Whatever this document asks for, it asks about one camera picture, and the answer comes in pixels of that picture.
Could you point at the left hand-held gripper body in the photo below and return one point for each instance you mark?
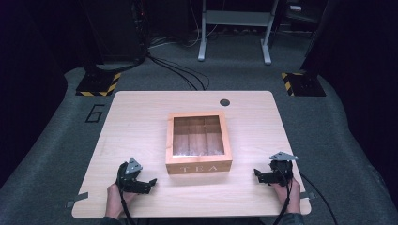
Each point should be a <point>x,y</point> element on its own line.
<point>129,182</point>

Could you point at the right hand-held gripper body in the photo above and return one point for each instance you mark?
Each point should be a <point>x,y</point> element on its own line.
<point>280,172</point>

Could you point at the person's left hand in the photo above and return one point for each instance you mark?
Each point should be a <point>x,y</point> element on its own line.
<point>114,200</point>

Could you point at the person's right hand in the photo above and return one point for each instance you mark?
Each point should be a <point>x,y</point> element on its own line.
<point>289,195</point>

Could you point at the grey tape strip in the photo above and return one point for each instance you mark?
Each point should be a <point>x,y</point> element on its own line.
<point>76,200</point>
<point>308,196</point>

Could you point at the wooden tea box glass lid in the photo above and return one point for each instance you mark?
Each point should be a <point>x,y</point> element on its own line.
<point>198,142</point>

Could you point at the black hazard-striped stand base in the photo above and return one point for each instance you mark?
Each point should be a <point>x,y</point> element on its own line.
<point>98,84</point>
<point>303,84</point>

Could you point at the black equipment cabinet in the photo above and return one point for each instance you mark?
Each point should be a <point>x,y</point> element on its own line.
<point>115,28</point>

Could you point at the white metal desk frame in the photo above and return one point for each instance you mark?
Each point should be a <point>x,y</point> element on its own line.
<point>234,18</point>

